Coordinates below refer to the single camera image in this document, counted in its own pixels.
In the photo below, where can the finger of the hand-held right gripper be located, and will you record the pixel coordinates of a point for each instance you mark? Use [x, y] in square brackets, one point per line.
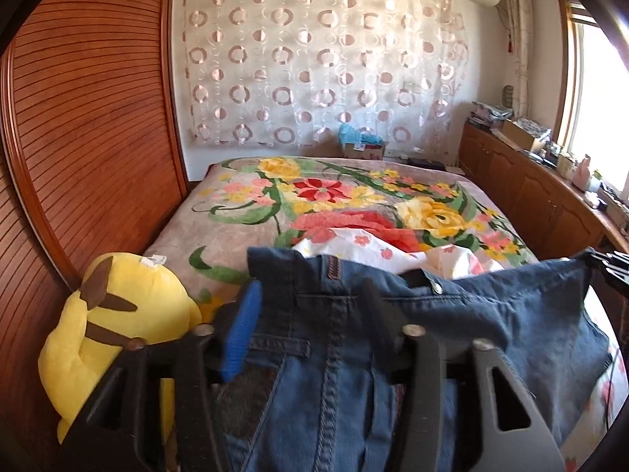
[612, 261]

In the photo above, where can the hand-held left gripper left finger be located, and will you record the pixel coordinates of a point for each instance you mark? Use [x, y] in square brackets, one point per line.
[243, 324]

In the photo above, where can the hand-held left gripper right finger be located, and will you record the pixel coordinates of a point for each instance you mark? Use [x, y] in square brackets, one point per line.
[383, 314]

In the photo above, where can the blue denim pants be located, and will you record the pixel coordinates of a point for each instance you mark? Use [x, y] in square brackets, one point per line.
[319, 378]

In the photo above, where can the white flowered bed sheet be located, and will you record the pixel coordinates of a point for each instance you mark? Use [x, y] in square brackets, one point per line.
[373, 246]

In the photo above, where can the pink figurine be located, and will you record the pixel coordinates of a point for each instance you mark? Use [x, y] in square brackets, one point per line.
[582, 173]

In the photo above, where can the yellow plush toy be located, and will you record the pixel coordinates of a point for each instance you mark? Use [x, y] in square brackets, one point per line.
[147, 295]

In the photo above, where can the wooden low cabinet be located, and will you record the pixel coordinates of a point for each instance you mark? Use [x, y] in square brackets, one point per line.
[530, 191]

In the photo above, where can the floral blanket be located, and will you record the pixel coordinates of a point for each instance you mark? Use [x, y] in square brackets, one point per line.
[344, 191]

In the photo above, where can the wood framed window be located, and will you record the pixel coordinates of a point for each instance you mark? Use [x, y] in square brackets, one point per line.
[594, 108]

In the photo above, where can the open cardboard box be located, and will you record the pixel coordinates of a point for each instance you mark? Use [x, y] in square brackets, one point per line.
[518, 133]

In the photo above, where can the small cardboard box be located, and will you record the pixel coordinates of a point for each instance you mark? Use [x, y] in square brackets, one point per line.
[363, 151]

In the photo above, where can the stack of magazines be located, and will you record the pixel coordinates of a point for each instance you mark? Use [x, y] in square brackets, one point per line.
[486, 114]

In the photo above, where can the beige patterned curtain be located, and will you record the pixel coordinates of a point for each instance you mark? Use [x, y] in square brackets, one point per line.
[518, 34]

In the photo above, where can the wooden headboard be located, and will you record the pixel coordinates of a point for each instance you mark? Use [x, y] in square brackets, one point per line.
[88, 108]

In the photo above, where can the sheer curtain with circles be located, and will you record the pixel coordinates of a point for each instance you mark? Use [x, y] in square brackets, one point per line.
[295, 59]

